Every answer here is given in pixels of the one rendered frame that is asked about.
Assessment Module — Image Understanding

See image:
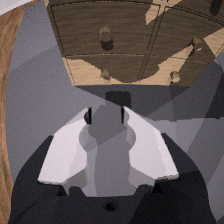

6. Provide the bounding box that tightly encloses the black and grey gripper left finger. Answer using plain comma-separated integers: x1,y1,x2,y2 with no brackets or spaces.
7,107,91,224

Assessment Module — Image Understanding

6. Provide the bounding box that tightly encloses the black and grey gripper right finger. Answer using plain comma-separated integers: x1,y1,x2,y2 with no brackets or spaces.
121,106,216,224

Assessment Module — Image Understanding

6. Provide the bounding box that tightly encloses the wooden chest of drawers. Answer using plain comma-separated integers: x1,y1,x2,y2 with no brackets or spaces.
44,0,224,86

